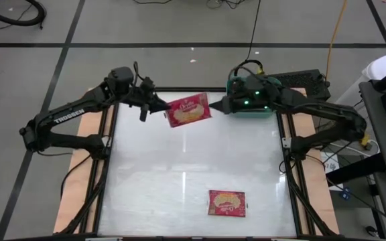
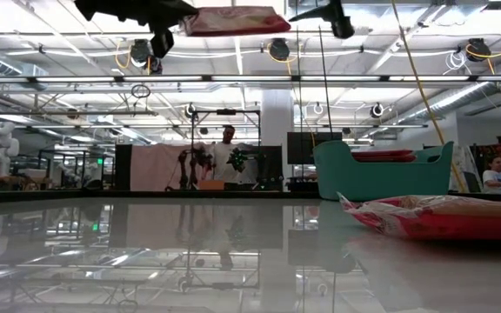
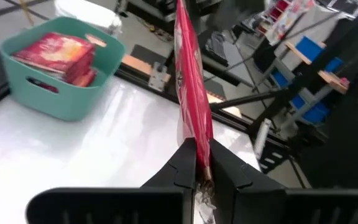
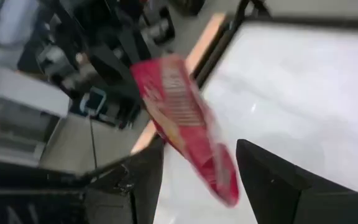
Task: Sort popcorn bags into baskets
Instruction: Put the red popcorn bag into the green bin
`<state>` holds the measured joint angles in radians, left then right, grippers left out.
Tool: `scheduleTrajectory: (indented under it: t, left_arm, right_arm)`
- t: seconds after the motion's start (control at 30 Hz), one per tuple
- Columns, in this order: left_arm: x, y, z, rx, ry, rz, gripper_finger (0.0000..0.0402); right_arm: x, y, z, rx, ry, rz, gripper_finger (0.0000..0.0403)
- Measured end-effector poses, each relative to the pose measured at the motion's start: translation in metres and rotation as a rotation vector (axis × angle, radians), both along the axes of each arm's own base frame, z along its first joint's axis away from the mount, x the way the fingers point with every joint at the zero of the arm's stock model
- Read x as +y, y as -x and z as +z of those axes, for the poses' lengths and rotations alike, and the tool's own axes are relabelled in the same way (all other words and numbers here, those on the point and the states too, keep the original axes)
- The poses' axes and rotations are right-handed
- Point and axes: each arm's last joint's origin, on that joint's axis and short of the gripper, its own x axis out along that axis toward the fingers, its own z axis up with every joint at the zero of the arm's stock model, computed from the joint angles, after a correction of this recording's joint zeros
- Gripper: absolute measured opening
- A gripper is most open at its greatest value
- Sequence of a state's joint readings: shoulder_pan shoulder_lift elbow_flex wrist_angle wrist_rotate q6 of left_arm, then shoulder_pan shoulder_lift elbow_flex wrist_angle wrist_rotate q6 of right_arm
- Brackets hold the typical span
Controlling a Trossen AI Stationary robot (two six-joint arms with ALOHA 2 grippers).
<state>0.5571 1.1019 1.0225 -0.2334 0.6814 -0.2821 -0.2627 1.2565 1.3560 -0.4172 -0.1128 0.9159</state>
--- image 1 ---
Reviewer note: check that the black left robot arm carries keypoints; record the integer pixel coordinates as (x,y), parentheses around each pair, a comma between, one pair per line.
(69,115)

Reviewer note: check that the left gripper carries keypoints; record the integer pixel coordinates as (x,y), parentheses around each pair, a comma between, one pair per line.
(144,95)

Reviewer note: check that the small blue item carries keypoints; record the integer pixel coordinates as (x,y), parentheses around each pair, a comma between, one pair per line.
(345,193)

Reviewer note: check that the light brown wooden board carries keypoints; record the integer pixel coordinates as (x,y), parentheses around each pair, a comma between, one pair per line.
(75,207)

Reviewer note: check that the yellow plug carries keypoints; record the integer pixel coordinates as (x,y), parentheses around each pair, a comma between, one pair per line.
(366,142)

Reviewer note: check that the black vented equipment box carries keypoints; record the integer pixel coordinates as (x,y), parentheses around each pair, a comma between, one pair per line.
(307,82)

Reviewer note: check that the black metal table frame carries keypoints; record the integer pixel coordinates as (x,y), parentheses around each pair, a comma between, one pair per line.
(193,89)

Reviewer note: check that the black mouse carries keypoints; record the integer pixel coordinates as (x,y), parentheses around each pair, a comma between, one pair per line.
(371,230)

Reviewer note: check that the white bin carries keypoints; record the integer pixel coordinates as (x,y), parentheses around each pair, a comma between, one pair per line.
(384,67)

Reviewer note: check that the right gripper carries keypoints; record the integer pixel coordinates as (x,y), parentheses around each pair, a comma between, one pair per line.
(256,97)

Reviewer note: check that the white paper sheet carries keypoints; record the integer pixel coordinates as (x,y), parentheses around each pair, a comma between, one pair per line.
(330,165)

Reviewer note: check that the red popcorn bag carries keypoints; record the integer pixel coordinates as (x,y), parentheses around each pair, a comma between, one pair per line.
(227,203)
(188,112)

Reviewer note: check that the black desk leg bar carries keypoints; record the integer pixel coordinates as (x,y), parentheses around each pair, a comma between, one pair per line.
(357,169)

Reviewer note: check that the teal plastic basket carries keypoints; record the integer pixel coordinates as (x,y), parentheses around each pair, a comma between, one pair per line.
(250,116)

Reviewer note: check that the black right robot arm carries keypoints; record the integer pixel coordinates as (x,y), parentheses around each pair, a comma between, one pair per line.
(323,112)

